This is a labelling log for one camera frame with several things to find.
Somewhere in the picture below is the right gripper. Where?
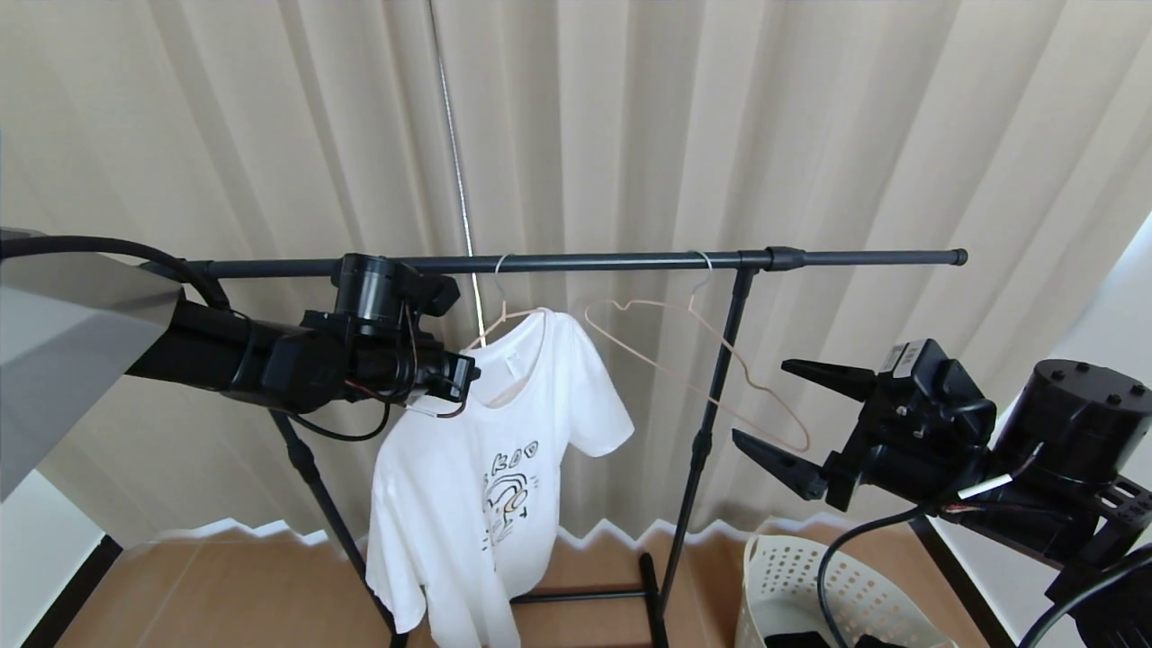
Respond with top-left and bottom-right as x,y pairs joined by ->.
731,340 -> 998,512

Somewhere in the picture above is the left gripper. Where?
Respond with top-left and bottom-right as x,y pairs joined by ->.
346,342 -> 481,404

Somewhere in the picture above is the pink clothes hanger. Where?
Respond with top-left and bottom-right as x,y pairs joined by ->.
582,249 -> 812,455
463,253 -> 550,408

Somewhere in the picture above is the white printed t-shirt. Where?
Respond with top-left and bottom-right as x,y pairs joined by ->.
364,309 -> 636,648

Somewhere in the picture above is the white laundry basket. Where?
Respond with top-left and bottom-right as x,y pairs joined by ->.
734,533 -> 958,648

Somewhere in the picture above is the black clothes rack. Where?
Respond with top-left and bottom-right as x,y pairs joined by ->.
139,247 -> 969,648

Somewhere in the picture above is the beige curtain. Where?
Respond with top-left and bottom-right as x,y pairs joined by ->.
0,0 -> 1152,552

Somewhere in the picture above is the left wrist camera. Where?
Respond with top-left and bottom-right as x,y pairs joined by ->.
396,270 -> 463,319

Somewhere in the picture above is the black cable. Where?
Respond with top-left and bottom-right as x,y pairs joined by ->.
286,400 -> 393,443
815,504 -> 1152,648
0,235 -> 231,311

